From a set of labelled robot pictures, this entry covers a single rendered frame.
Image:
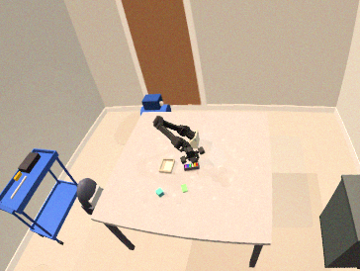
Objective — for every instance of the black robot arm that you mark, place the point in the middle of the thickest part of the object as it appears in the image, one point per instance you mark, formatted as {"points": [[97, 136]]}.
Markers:
{"points": [[160, 124]]}

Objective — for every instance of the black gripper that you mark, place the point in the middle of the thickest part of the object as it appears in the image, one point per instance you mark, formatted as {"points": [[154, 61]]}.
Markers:
{"points": [[200, 150]]}

